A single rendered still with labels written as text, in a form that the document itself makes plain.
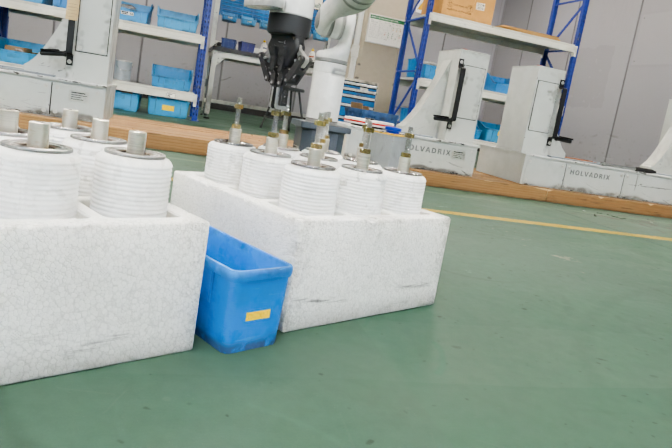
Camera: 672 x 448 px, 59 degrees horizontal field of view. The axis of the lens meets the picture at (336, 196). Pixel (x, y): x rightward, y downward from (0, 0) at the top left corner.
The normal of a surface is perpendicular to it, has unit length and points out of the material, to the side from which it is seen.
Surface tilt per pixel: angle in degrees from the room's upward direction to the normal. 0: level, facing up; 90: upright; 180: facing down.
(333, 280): 90
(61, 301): 90
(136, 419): 0
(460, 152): 90
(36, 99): 90
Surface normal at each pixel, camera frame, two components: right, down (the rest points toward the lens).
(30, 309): 0.68, 0.22
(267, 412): 0.17, -0.98
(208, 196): -0.71, -0.01
